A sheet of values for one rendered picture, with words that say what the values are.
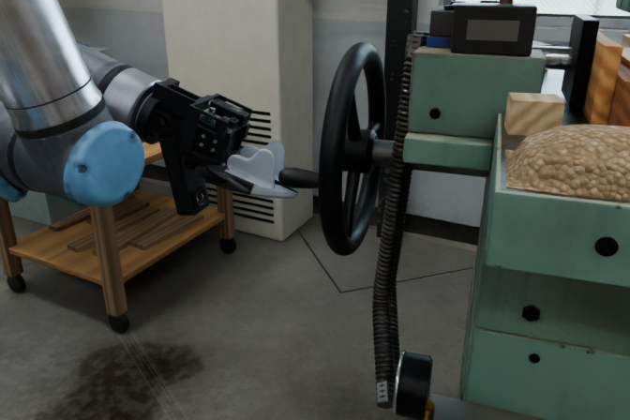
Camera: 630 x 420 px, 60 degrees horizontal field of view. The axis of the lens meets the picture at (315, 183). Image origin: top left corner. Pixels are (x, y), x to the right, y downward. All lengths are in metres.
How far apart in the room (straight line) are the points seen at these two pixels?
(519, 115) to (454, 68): 0.11
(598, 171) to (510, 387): 0.29
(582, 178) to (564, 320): 0.20
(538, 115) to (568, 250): 0.16
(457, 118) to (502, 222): 0.24
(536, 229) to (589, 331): 0.19
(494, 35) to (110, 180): 0.42
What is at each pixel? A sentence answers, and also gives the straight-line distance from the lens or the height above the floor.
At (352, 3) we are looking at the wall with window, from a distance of 2.18.
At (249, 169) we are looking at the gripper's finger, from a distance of 0.66.
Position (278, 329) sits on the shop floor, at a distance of 1.75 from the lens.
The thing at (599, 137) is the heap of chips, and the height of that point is 0.93.
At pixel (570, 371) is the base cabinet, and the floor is 0.68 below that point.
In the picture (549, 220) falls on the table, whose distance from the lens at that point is 0.40.
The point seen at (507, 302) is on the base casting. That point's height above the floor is 0.75.
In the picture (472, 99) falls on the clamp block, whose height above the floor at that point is 0.91.
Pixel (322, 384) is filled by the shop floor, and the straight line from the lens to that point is 1.56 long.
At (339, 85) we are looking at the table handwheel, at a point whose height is 0.92.
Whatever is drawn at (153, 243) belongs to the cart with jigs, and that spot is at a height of 0.19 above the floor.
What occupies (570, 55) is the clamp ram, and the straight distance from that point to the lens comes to 0.67.
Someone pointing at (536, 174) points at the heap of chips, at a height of 0.91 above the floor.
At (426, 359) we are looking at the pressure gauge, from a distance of 0.56.
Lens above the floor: 1.04
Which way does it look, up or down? 22 degrees down
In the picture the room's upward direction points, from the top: straight up
